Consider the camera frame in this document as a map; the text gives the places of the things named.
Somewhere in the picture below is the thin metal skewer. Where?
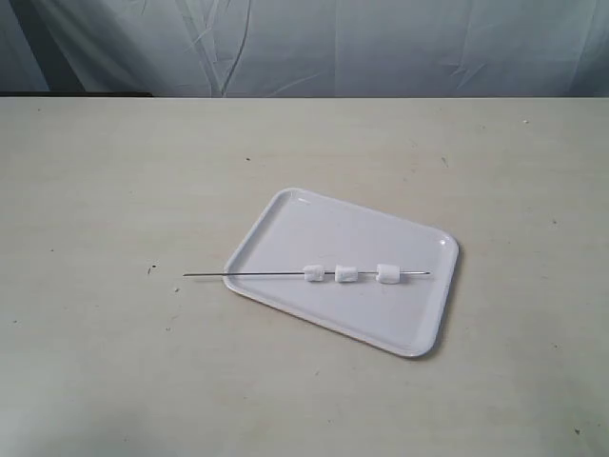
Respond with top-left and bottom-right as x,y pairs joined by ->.
182,271 -> 432,277

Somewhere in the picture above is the grey backdrop cloth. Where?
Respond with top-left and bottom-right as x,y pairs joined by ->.
1,1 -> 608,98

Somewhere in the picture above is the white marshmallow skewer tip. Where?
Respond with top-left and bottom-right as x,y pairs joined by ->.
376,264 -> 401,285

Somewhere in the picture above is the white rectangular plastic tray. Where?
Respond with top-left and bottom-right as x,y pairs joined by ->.
224,189 -> 460,357

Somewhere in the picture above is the white marshmallow skewer handle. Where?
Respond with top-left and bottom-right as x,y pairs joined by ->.
303,265 -> 325,283

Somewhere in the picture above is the white marshmallow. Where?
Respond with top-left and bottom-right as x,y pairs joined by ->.
334,265 -> 359,284

